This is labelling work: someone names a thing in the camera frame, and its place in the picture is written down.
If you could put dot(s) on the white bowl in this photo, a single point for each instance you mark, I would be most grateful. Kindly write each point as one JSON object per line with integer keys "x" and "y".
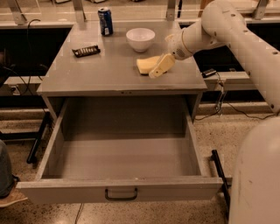
{"x": 140, "y": 39}

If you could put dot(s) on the black table leg left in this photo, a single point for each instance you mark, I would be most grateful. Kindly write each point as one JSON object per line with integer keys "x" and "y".
{"x": 36, "y": 136}

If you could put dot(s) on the black metal floor bar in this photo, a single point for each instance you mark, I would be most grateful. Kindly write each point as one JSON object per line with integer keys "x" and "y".
{"x": 225, "y": 185}

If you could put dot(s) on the black snack bar wrapper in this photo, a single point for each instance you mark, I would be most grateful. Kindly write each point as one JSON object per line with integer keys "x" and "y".
{"x": 86, "y": 51}

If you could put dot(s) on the black drawer handle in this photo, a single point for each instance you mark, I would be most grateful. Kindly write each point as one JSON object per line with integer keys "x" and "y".
{"x": 121, "y": 194}

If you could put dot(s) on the person's leg in jeans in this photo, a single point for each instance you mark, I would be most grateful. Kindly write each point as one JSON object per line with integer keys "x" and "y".
{"x": 6, "y": 178}

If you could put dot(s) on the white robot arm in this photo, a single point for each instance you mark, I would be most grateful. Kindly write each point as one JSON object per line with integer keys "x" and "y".
{"x": 255, "y": 192}

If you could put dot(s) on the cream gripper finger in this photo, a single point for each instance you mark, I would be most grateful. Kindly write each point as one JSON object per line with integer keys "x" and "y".
{"x": 165, "y": 63}

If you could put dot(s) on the grey open top drawer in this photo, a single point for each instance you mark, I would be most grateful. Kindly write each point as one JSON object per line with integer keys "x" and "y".
{"x": 101, "y": 143}

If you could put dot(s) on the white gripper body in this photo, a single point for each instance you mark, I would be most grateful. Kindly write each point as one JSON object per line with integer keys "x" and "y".
{"x": 176, "y": 45}

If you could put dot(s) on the grey cabinet counter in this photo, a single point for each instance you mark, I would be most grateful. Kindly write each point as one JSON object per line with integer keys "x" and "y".
{"x": 114, "y": 71}

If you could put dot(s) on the blue soda can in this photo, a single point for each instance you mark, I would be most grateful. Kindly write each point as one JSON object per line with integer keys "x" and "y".
{"x": 106, "y": 24}

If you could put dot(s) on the tan shoe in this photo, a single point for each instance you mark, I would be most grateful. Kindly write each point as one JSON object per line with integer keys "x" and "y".
{"x": 13, "y": 197}

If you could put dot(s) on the yellow sponge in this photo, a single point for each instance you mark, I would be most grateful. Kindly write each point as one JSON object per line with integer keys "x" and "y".
{"x": 146, "y": 65}

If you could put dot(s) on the black power adapter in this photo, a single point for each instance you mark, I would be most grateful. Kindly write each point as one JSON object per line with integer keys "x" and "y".
{"x": 208, "y": 73}

